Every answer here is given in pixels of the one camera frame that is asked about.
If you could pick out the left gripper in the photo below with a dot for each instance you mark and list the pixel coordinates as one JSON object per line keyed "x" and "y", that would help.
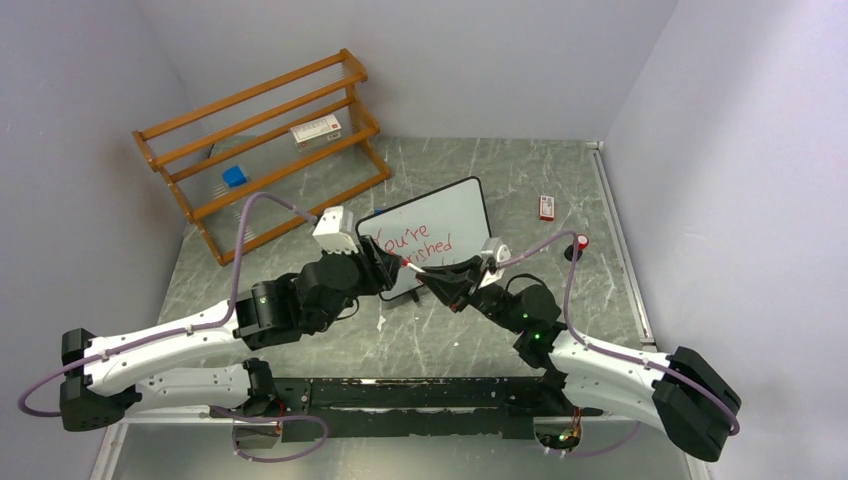
{"x": 380, "y": 267}

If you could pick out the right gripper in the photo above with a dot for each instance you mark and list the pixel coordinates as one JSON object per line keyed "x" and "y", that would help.
{"x": 453, "y": 283}

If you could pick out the red and white marker pen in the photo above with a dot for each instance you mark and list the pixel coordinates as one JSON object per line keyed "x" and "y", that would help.
{"x": 406, "y": 263}

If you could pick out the small whiteboard with black frame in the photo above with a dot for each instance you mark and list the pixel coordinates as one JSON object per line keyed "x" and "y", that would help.
{"x": 442, "y": 227}

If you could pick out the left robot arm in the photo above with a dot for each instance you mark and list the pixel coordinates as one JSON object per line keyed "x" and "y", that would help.
{"x": 205, "y": 358}

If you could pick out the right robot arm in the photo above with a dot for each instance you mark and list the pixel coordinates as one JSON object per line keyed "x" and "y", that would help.
{"x": 680, "y": 394}

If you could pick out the small red white box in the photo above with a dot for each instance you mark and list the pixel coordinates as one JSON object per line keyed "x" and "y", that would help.
{"x": 547, "y": 208}

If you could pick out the red black stamp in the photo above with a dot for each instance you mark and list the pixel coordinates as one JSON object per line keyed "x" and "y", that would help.
{"x": 575, "y": 252}

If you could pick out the white red box on shelf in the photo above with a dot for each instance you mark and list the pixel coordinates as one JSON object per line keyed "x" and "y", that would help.
{"x": 317, "y": 132}

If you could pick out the wooden tiered shelf rack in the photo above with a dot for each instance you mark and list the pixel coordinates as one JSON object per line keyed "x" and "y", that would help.
{"x": 338, "y": 96}

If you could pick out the blue eraser on shelf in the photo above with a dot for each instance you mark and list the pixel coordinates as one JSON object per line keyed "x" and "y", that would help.
{"x": 235, "y": 176}

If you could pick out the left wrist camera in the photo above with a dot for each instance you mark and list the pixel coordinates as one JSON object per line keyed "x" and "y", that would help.
{"x": 334, "y": 231}

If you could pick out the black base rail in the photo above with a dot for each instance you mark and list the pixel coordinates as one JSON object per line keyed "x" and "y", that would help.
{"x": 509, "y": 407}

